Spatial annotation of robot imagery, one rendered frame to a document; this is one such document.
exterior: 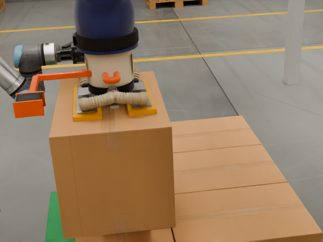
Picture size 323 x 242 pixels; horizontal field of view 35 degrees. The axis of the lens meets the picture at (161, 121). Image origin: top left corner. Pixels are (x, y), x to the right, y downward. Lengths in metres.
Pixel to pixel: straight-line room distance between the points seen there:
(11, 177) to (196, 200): 1.82
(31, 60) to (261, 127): 2.59
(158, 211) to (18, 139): 2.68
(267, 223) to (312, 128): 2.21
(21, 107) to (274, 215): 1.20
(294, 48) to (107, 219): 3.63
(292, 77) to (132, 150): 3.68
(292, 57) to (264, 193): 2.91
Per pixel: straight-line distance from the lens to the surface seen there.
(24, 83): 2.00
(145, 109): 1.76
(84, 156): 1.69
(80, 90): 1.90
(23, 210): 3.41
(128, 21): 1.75
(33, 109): 1.56
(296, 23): 5.07
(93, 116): 1.75
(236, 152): 2.73
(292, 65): 5.18
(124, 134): 1.66
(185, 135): 2.90
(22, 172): 3.84
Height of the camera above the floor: 1.83
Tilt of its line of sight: 25 degrees down
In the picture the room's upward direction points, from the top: 3 degrees counter-clockwise
